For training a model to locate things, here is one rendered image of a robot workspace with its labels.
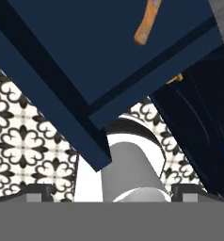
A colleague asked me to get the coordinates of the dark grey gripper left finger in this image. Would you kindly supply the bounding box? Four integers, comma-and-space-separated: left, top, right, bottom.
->
0, 183, 56, 203

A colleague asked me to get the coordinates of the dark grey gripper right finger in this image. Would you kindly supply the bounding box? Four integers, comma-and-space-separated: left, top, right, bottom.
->
170, 183, 224, 203

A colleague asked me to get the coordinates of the navy blue open drawer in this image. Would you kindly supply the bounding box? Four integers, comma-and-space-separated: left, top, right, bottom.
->
0, 0, 224, 172

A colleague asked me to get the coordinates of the white and black round object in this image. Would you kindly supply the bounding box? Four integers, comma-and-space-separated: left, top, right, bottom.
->
73, 112, 173, 203

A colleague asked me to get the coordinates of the dark navy cupboard door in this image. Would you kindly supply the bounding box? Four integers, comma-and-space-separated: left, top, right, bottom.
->
149, 43, 224, 201

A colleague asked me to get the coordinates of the orange cupboard handle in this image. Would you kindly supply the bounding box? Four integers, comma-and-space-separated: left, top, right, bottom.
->
165, 72, 184, 85

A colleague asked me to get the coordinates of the knife with wooden handle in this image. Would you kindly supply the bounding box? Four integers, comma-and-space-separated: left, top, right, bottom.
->
133, 0, 164, 47

